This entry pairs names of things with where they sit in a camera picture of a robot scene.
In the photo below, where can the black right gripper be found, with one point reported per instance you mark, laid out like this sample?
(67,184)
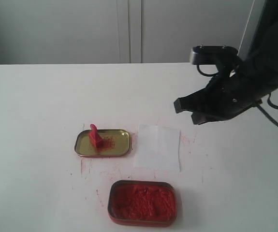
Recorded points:
(229,98)

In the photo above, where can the white cabinet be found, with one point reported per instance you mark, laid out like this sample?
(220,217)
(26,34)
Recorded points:
(121,31)

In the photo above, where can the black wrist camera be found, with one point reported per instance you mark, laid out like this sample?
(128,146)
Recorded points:
(220,56)

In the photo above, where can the gold tin lid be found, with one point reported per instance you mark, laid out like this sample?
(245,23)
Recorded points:
(115,143)

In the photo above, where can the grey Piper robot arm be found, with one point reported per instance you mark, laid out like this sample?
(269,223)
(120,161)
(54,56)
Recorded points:
(264,59)

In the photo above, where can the red stamp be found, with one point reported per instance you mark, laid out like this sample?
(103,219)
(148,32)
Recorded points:
(94,137)

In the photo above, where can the white paper sheet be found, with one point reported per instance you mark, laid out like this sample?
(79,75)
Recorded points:
(157,148)

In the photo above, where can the red ink tin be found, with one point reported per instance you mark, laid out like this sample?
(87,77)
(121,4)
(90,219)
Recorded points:
(142,203)

